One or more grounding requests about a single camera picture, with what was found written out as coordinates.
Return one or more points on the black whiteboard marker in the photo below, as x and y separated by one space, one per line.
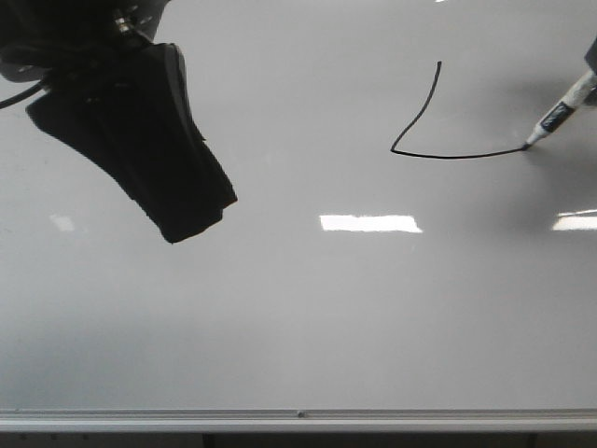
563 109

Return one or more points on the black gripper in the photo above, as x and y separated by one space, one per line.
132 119

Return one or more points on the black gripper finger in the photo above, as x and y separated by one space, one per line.
591 56

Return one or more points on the aluminium whiteboard tray rail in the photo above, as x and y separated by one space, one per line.
298 421

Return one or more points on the white whiteboard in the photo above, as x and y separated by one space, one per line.
390 248

